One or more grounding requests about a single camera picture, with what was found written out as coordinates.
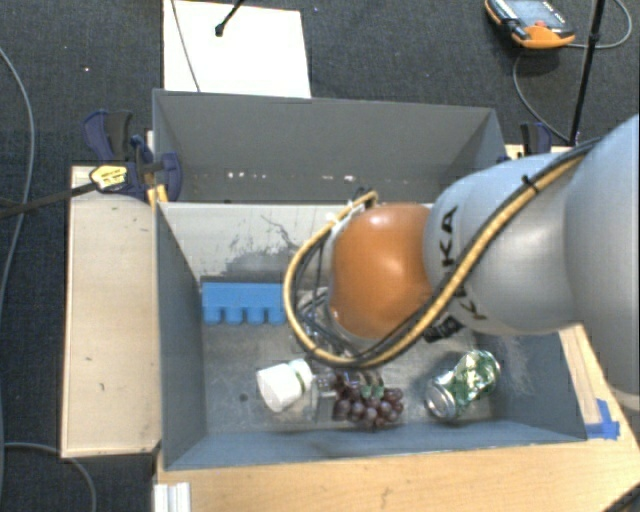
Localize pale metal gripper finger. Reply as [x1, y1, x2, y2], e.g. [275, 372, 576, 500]
[312, 372, 339, 422]

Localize purple toy grapes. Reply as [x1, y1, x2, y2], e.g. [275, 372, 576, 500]
[330, 372, 406, 431]

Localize blue toothed sponge block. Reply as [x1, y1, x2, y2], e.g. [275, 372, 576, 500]
[200, 278, 288, 327]

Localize green and white crushed can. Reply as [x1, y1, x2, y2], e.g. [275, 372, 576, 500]
[423, 349, 502, 422]

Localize grey metal bin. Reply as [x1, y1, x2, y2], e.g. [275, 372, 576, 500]
[151, 88, 589, 473]

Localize pale wood flat board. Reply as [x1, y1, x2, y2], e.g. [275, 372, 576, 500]
[59, 164, 163, 459]

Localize black cylinder on white bracket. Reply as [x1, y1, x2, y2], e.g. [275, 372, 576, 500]
[423, 315, 465, 344]

